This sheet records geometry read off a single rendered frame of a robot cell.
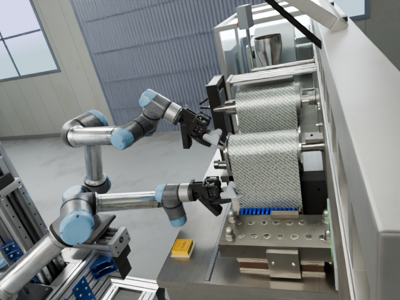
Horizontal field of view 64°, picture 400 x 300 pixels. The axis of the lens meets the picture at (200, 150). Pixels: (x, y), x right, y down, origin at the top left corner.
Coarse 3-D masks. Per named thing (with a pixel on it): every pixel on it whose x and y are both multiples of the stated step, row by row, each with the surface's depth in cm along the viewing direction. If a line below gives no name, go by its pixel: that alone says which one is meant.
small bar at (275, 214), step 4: (272, 212) 117; (276, 212) 116; (280, 212) 116; (284, 212) 115; (288, 212) 115; (292, 212) 114; (296, 212) 114; (272, 216) 116; (276, 216) 115; (280, 216) 115; (284, 216) 114; (288, 216) 114; (292, 216) 113; (296, 216) 113
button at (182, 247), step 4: (176, 240) 133; (180, 240) 133; (184, 240) 132; (188, 240) 132; (192, 240) 132; (176, 244) 131; (180, 244) 131; (184, 244) 130; (188, 244) 130; (192, 244) 132; (176, 248) 129; (180, 248) 129; (184, 248) 128; (188, 248) 128; (172, 252) 129; (176, 252) 128; (180, 252) 127; (184, 252) 127; (188, 252) 127
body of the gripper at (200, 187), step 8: (208, 176) 127; (216, 176) 126; (192, 184) 124; (200, 184) 123; (208, 184) 123; (216, 184) 122; (192, 192) 126; (200, 192) 126; (208, 192) 123; (216, 192) 122; (192, 200) 126; (208, 200) 124
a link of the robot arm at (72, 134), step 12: (72, 120) 144; (72, 132) 135; (84, 132) 130; (96, 132) 126; (108, 132) 121; (120, 132) 115; (132, 132) 118; (144, 132) 123; (72, 144) 136; (84, 144) 134; (96, 144) 129; (108, 144) 124; (120, 144) 116; (132, 144) 119
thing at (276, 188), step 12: (288, 168) 112; (240, 180) 119; (252, 180) 118; (264, 180) 117; (276, 180) 115; (288, 180) 114; (240, 192) 122; (252, 192) 121; (264, 192) 119; (276, 192) 118; (288, 192) 116; (300, 192) 115; (252, 204) 123; (264, 204) 122; (276, 204) 120; (288, 204) 119; (300, 204) 117
